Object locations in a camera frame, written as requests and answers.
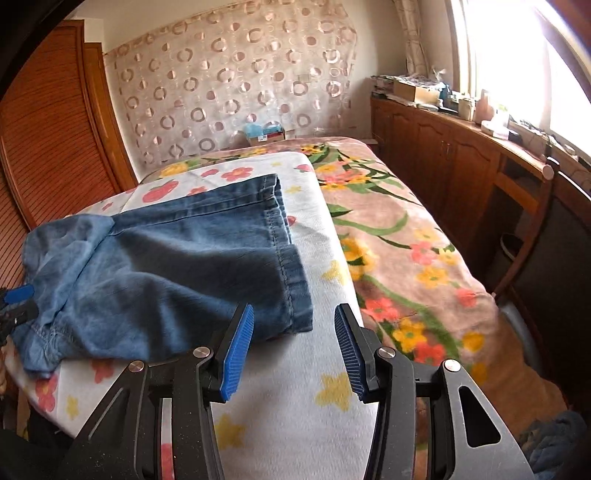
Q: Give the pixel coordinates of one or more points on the pink floral bedspread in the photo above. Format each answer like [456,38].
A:
[364,237]

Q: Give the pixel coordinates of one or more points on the cardboard box on cabinet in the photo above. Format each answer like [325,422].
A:
[424,92]

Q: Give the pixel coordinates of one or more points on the white cup on cabinet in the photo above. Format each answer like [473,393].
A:
[466,108]

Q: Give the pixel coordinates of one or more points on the brown wooden wardrobe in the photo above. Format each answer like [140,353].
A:
[61,149]

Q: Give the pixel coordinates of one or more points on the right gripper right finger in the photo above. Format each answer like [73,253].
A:
[358,346]

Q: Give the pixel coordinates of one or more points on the blue denim pants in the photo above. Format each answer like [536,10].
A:
[154,282]

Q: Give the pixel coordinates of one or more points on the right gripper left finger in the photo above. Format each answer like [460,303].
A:
[223,371]

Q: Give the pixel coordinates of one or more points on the long wooden side cabinet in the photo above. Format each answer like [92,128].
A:
[476,187]

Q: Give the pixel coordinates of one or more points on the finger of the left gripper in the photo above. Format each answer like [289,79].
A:
[17,314]
[16,295]

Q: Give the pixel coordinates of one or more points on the pink bottle on cabinet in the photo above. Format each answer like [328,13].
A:
[484,111]

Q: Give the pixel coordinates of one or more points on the wooden chair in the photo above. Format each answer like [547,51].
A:
[545,294]

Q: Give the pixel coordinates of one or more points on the white floral towel blanket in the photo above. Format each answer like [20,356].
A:
[134,419]

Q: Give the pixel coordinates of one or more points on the circle patterned sheer curtain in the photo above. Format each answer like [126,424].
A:
[212,80]

